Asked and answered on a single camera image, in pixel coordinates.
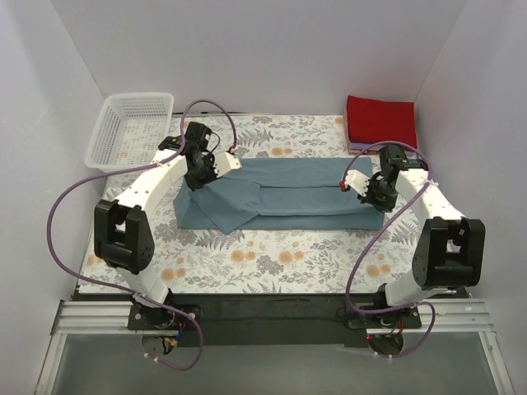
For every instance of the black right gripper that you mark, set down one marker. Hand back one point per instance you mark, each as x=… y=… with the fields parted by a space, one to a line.
x=377 y=200

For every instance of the folded lilac t shirt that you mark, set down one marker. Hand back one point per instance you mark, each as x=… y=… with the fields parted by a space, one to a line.
x=371 y=149

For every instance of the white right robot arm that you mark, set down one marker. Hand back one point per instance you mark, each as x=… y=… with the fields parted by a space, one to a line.
x=449 y=252

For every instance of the blue-grey t shirt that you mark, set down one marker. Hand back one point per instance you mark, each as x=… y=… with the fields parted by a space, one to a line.
x=276 y=194

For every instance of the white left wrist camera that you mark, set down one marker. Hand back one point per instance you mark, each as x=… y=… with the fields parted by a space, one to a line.
x=224 y=163

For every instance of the aluminium extrusion rail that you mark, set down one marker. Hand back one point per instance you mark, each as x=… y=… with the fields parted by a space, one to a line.
x=92 y=351

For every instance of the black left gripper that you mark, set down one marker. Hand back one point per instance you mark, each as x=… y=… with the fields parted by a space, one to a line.
x=198 y=176

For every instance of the white plastic mesh basket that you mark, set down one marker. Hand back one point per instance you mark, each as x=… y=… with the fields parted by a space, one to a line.
x=128 y=130

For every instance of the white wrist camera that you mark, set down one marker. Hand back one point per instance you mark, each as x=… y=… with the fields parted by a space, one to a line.
x=356 y=181
x=224 y=163

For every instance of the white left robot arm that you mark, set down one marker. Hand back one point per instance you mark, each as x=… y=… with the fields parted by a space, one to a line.
x=123 y=237

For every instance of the floral patterned table mat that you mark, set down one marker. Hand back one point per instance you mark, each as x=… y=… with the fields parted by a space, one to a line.
x=290 y=261

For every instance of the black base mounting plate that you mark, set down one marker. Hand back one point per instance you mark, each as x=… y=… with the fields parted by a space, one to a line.
x=287 y=319

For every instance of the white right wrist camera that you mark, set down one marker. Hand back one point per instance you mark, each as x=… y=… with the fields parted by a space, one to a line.
x=356 y=181

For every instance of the folded red t shirt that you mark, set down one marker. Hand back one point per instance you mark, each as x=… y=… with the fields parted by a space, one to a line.
x=370 y=120

